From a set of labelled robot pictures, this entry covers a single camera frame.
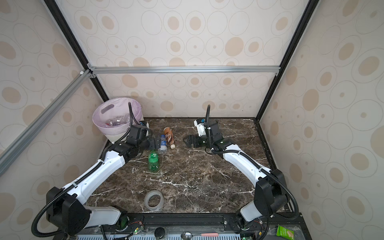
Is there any clear bottle red label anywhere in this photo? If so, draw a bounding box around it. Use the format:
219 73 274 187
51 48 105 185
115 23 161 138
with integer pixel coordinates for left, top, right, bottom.
106 116 130 127

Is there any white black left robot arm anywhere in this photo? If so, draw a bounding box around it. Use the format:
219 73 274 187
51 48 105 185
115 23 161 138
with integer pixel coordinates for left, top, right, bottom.
31 103 161 238

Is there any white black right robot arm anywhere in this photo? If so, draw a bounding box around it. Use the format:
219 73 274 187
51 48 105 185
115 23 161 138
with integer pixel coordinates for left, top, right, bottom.
183 105 300 228

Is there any pink bin liner bag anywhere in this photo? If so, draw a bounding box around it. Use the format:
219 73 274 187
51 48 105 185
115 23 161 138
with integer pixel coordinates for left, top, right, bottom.
92 97 143 136

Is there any white plastic waste bin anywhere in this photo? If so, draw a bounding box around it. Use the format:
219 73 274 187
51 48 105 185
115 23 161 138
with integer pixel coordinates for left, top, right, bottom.
92 97 144 144

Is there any blue label water bottle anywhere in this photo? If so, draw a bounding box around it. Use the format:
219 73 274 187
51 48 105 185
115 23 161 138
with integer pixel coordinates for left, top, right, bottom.
158 135 168 154

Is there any green plastic soda bottle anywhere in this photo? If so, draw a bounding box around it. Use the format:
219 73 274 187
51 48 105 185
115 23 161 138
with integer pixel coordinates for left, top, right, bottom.
148 150 160 173

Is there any clear tape roll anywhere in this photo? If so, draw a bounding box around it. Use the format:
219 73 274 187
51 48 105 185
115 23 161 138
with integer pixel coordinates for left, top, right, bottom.
144 190 165 212

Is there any black round knob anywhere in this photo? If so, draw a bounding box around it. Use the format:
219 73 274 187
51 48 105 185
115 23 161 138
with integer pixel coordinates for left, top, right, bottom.
154 227 166 240

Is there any green snack packet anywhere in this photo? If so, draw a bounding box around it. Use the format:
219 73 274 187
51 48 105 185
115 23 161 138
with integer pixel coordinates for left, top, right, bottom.
276 226 295 240

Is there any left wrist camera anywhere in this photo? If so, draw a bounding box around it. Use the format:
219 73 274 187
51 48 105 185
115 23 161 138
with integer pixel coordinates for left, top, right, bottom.
139 121 150 129

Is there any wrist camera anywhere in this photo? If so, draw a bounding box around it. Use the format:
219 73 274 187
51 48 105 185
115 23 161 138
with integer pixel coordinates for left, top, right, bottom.
194 118 206 137
139 121 150 129

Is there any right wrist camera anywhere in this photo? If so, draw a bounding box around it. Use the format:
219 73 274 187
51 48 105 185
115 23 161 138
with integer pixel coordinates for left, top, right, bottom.
194 118 206 137

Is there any aluminium frame bar back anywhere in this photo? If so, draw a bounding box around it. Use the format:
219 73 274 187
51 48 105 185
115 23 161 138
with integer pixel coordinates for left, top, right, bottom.
91 66 280 74

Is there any aluminium frame bar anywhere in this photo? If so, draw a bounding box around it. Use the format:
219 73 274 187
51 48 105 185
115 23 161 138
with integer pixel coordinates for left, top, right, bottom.
1 70 91 175
91 66 280 74

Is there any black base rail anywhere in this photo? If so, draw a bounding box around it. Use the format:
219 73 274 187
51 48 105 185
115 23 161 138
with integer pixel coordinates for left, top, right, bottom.
53 211 313 240

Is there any metal spoon red handle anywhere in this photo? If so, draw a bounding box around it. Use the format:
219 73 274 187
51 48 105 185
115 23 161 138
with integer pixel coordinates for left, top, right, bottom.
181 232 219 240

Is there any aluminium frame bar left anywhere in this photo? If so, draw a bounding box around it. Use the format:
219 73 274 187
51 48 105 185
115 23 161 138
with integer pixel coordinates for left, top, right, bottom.
1 70 91 175

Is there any black frame post left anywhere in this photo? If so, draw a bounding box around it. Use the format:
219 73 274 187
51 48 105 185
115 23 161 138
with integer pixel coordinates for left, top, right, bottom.
43 0 109 102

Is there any black frame post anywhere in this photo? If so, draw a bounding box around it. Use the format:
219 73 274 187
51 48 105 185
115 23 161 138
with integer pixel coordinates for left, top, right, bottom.
256 0 319 122
43 0 109 102

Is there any black frame post right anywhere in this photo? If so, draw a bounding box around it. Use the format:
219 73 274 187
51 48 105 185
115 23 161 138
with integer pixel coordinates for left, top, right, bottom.
256 0 319 122

